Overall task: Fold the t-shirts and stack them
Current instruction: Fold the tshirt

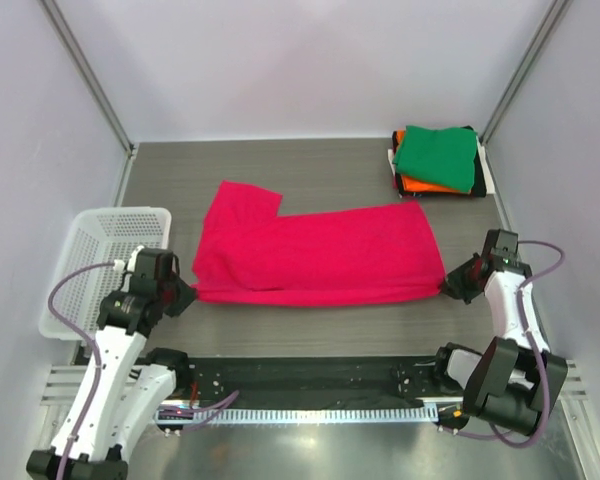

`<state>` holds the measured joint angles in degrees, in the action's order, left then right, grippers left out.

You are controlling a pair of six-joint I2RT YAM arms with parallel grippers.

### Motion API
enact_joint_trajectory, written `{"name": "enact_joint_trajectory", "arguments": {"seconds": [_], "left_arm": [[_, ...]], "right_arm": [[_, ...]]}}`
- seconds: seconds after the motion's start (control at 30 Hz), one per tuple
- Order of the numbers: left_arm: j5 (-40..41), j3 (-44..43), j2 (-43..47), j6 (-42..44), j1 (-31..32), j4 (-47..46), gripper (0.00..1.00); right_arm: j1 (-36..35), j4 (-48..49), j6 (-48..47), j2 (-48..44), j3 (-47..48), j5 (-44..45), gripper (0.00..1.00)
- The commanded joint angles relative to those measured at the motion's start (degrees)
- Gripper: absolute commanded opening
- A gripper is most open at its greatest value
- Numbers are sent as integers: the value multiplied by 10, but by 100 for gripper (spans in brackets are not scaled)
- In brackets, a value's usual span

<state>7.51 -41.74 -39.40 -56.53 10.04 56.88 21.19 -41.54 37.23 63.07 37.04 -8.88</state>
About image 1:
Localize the pink t shirt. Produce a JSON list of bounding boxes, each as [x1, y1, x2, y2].
[[192, 181, 445, 307]]

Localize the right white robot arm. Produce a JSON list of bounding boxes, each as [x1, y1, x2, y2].
[[430, 256, 568, 448]]

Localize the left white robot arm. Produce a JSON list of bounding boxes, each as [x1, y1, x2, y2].
[[26, 273, 196, 479]]

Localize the black folded t shirt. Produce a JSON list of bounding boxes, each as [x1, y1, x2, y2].
[[391, 125, 489, 198]]

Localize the white plastic basket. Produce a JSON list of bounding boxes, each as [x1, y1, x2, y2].
[[52, 206, 172, 335]]

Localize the white folded t shirt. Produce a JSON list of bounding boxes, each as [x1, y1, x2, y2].
[[387, 144, 495, 195]]

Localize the orange folded t shirt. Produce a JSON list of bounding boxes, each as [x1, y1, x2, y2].
[[392, 130, 459, 196]]

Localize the green folded t shirt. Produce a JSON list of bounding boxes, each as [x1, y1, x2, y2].
[[394, 125, 477, 194]]

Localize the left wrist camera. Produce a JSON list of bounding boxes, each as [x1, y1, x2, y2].
[[113, 245, 179, 295]]

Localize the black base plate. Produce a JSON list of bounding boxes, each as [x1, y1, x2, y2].
[[189, 355, 462, 401]]

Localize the white slotted cable duct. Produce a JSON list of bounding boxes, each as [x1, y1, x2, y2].
[[152, 405, 439, 425]]

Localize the aluminium rail frame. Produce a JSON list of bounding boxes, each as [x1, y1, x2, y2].
[[41, 360, 588, 405]]

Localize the right aluminium corner post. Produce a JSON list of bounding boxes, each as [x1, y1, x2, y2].
[[481, 0, 573, 145]]

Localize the aluminium corner post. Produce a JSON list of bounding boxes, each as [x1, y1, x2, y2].
[[38, 0, 134, 157], [481, 0, 573, 145]]

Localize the left aluminium corner post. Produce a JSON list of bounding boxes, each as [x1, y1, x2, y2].
[[38, 0, 134, 157]]

